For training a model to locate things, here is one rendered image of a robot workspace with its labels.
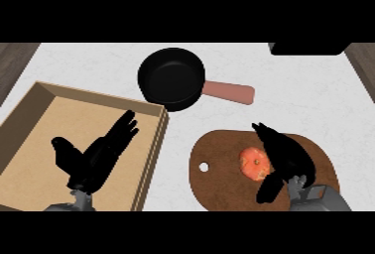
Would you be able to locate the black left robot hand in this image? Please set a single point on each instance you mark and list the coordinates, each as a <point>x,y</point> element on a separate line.
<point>98,155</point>

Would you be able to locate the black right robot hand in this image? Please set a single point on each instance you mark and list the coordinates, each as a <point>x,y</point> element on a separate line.
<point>288,155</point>

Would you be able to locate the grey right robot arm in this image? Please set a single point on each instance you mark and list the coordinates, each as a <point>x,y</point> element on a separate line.
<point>315,197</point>

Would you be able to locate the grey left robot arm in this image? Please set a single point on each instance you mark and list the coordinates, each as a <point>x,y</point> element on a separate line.
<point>73,202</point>

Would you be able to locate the orange squash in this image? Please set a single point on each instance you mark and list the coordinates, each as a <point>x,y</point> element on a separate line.
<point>253,163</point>

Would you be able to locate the brown wooden cutting board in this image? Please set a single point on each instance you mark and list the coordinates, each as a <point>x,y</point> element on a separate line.
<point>225,172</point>

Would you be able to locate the open wooden drawer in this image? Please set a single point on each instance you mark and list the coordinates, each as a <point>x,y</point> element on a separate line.
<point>73,149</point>

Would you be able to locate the black appliance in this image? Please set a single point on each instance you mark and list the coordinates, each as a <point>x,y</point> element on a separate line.
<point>307,48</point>

